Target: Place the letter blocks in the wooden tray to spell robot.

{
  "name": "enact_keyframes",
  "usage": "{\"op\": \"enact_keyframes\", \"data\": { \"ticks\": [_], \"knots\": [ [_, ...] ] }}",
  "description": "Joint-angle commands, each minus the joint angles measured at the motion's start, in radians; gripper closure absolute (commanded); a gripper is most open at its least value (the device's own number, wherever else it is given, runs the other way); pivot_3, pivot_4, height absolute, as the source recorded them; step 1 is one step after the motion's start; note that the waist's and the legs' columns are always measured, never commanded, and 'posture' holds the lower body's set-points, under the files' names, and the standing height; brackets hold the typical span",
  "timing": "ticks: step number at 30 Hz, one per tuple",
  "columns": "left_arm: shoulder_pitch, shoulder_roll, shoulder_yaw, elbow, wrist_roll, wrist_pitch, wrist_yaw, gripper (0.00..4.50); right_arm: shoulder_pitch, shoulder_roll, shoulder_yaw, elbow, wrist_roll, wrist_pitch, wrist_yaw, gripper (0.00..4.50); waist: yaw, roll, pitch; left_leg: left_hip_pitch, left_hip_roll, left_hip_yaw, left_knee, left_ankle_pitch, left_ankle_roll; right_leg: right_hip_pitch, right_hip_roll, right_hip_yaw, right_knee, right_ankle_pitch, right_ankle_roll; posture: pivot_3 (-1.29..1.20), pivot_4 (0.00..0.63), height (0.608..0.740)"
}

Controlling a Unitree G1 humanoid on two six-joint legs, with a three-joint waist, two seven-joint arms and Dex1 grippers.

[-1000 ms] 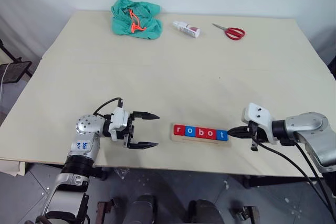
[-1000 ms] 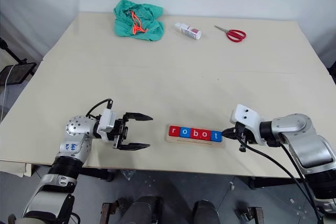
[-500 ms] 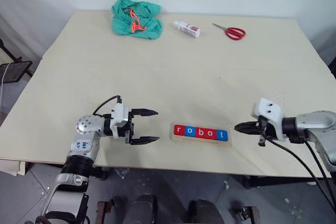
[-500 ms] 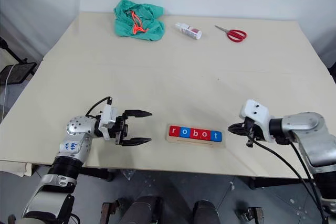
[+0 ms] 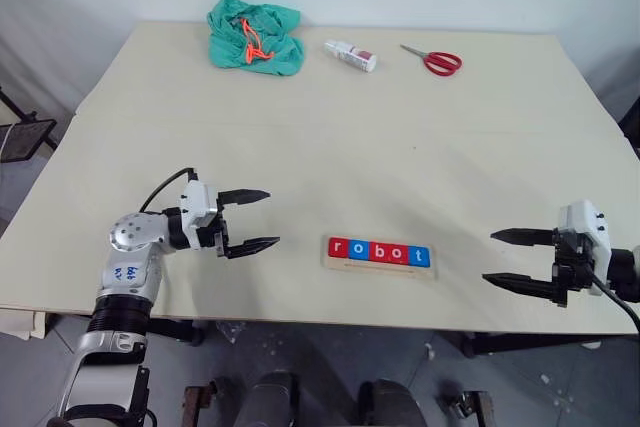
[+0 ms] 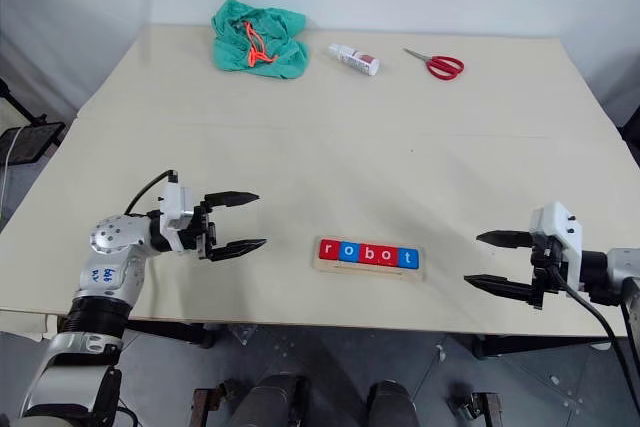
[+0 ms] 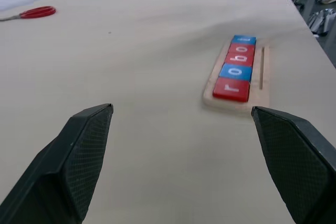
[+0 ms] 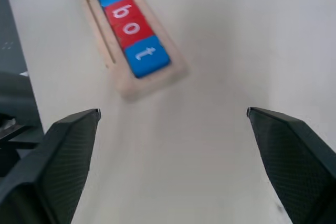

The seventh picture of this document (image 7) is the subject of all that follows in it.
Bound red-handled scissors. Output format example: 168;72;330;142
0;5;57;22

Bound red letter r block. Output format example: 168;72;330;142
212;77;250;103

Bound wooden letter tray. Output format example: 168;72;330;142
202;39;271;116

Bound red letter o block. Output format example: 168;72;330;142
228;44;256;54

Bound blue letter t block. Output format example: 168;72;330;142
230;35;257;46

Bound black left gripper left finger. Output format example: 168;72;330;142
0;103;114;224

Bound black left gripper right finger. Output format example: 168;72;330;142
250;105;336;224

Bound blue letter o block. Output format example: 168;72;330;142
219;63;253;82

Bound red letter b block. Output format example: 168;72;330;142
224;51;255;68

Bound crumpled silver foil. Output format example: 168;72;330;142
307;8;336;36

